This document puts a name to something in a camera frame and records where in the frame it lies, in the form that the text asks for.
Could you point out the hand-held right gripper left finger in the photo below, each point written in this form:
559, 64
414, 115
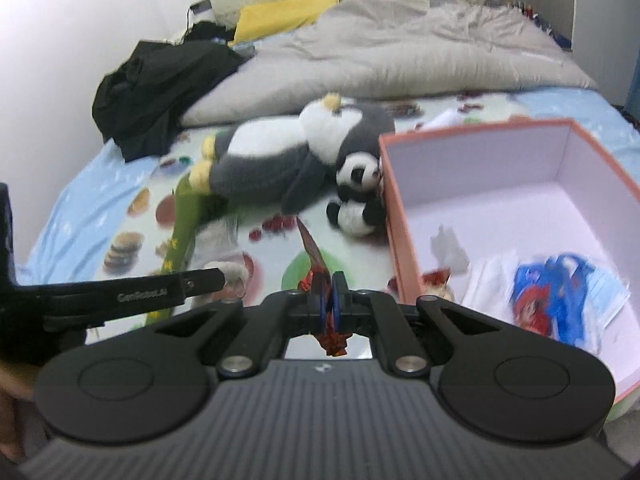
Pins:
316, 299

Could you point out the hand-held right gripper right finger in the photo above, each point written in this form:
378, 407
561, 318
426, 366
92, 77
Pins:
342, 301

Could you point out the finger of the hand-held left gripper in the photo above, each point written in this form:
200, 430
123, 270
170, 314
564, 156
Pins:
140, 296

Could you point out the red snack wrapper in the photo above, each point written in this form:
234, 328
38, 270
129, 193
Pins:
312, 257

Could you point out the pink cardboard box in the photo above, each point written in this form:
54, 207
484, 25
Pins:
400, 220

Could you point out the blue face mask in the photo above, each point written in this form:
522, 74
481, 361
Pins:
607, 290
492, 285

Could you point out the blue white printed packet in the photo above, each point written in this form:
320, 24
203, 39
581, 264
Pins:
530, 302

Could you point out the person's left hand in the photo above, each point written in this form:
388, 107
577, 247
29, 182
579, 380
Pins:
12, 382

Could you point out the green plush toy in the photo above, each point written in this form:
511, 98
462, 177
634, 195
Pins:
182, 225

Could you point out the white fuzzy sock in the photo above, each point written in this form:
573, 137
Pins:
227, 272

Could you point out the red brown snack packet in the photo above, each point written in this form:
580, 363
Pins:
437, 282

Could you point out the printed blue bedsheet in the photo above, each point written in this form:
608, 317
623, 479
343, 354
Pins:
100, 195

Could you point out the small panda plush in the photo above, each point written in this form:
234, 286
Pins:
357, 170

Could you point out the grey white penguin plush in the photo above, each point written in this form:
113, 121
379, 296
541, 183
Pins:
280, 165

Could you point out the black clothes pile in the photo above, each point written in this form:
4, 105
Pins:
155, 90

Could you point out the grey duvet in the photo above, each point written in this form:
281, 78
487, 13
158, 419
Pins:
400, 50

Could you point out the yellow pillow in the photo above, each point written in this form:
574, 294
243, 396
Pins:
285, 17

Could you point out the blue printed bag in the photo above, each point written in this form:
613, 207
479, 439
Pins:
550, 30

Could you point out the row of small bottles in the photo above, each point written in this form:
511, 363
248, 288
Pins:
520, 8

